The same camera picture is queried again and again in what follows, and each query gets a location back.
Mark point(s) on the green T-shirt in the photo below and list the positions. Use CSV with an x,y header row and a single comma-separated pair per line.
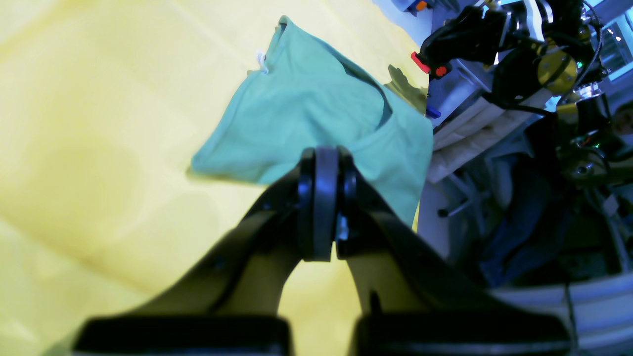
x,y
307,94

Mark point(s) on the red and black clamp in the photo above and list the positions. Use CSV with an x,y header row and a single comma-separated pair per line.
x,y
434,70

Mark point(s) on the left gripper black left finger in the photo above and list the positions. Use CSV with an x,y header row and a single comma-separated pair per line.
x,y
227,304

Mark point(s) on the yellow table cloth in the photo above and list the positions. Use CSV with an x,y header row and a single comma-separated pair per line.
x,y
103,104

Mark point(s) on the white garment tag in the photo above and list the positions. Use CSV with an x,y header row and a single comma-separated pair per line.
x,y
261,58

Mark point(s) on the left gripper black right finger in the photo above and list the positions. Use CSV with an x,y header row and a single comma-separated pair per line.
x,y
413,303

